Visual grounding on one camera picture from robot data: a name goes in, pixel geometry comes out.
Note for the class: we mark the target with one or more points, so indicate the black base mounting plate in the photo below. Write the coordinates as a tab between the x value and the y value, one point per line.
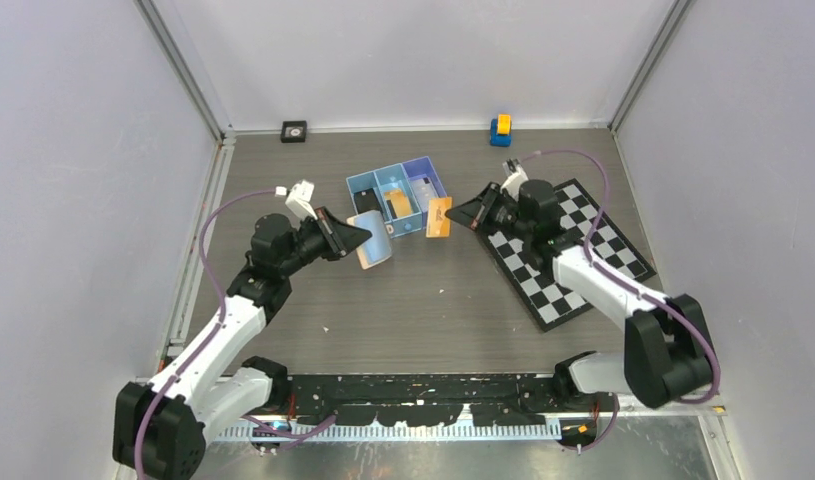
426	400

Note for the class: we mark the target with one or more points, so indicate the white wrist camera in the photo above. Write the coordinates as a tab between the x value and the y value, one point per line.
297	198
515	177

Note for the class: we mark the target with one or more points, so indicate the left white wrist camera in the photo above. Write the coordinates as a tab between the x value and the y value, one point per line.
297	198

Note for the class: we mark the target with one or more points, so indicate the black and white chessboard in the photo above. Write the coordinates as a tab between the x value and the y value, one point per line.
557	296

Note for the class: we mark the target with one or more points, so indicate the orange item in tray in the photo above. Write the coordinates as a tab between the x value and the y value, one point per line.
398	203

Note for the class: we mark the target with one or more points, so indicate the blue three-compartment organizer tray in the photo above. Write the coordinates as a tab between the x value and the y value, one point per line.
397	176

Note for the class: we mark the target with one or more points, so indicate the black item in tray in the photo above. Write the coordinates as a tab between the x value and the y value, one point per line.
366	200

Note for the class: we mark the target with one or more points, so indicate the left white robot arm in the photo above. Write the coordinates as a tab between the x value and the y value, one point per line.
162	428

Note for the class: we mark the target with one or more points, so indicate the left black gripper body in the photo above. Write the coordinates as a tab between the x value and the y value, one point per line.
317	239

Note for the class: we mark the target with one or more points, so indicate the clear item in tray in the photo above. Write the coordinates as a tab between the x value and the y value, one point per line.
423	189

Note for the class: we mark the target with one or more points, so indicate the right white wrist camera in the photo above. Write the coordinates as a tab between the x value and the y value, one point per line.
515	177

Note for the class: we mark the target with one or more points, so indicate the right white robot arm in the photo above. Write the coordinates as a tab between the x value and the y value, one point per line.
667	355

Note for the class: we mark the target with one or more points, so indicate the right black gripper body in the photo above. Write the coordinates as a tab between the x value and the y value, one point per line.
496	211

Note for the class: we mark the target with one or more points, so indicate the blue and yellow toy block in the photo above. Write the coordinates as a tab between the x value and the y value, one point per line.
501	131

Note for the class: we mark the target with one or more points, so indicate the small black square box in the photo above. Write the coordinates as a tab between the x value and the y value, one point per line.
294	131

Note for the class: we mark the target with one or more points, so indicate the beige leather card holder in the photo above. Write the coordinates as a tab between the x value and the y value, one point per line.
378	248

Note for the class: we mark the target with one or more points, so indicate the orange credit card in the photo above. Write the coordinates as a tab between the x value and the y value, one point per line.
438	225

